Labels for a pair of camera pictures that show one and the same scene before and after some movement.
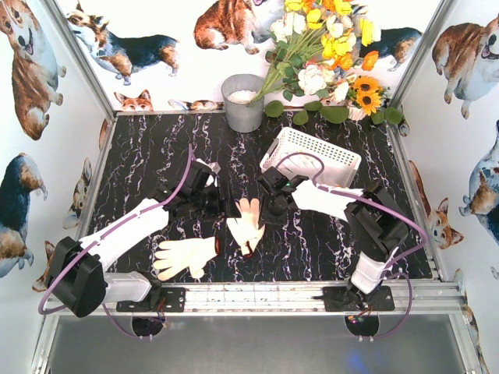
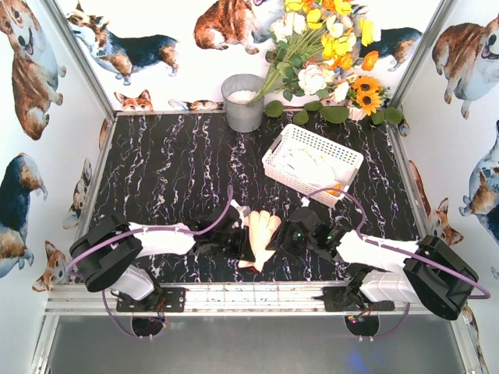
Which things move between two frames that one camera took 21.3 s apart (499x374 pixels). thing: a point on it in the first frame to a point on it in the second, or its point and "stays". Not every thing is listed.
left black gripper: (227, 199) to (238, 241)
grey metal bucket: (237, 91) stays
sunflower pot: (366, 97) stays
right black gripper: (268, 210) to (284, 237)
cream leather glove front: (192, 253) to (262, 227)
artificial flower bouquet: (320, 45) stays
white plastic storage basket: (295, 153) stays
